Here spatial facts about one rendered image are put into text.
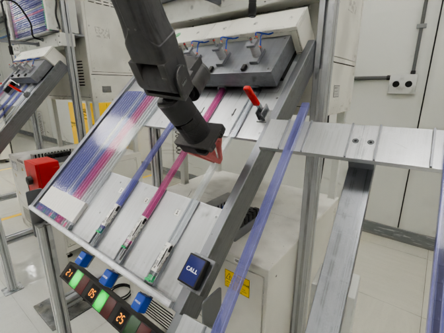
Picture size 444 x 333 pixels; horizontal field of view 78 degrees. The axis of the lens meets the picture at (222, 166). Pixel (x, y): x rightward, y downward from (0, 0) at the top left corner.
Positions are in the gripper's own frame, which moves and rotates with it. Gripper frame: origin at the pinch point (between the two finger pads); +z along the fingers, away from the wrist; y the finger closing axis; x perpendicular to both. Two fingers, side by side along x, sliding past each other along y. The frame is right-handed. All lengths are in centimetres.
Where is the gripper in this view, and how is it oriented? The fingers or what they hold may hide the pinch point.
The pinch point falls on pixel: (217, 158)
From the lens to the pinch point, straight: 63.7
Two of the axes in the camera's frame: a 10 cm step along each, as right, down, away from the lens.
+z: 4.2, 5.6, 7.1
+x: -4.5, 8.1, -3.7
